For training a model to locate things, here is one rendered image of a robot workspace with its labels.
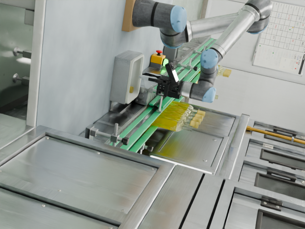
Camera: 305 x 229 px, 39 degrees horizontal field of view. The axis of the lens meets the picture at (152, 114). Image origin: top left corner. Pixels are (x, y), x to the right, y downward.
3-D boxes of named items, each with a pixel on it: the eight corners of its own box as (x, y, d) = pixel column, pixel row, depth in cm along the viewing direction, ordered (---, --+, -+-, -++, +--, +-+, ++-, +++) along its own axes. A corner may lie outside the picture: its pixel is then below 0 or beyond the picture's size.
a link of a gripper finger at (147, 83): (136, 87, 205) (155, 91, 204) (138, 75, 202) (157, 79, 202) (137, 86, 207) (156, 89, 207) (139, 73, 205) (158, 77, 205)
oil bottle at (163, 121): (141, 122, 228) (180, 133, 223) (143, 113, 226) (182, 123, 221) (145, 119, 233) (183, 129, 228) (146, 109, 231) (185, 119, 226)
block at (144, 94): (133, 102, 227) (145, 106, 226) (135, 86, 224) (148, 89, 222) (135, 101, 230) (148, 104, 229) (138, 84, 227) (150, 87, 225)
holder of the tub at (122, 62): (108, 111, 212) (123, 114, 210) (115, 56, 202) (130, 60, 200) (121, 100, 227) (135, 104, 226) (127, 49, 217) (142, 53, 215)
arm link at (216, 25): (156, 16, 211) (268, -4, 208) (159, 32, 225) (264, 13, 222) (160, 37, 206) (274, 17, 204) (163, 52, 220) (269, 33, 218)
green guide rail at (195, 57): (150, 92, 227) (165, 95, 225) (150, 90, 227) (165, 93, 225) (211, 38, 385) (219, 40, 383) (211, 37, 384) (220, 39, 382)
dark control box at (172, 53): (161, 57, 287) (174, 60, 285) (164, 45, 284) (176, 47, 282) (165, 54, 294) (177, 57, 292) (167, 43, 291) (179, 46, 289)
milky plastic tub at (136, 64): (110, 101, 210) (126, 105, 208) (115, 56, 202) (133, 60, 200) (123, 91, 225) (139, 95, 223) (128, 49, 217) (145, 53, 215)
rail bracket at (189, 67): (175, 67, 277) (196, 72, 273) (178, 56, 274) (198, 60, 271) (177, 65, 280) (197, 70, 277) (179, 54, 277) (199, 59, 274)
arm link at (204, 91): (217, 90, 205) (212, 107, 203) (194, 85, 208) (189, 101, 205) (217, 83, 198) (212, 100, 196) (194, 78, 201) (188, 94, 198)
